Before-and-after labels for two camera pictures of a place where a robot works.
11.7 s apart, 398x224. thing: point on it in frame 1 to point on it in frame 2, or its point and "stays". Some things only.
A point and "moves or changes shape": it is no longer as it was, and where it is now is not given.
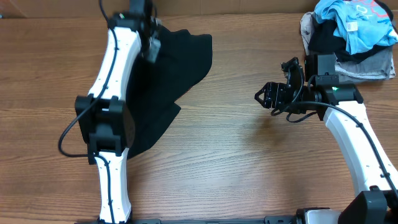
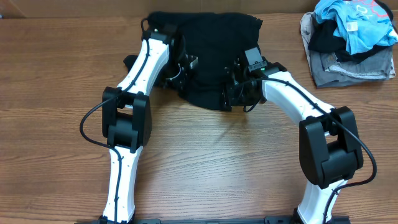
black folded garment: x=323 y=42 stays
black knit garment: x=153 y=87 moves or changes shape
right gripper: x=274 y=94 to x=231 y=99
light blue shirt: x=363 y=23 stays
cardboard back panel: x=51 y=8 stays
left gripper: x=154 y=42 to x=181 y=84
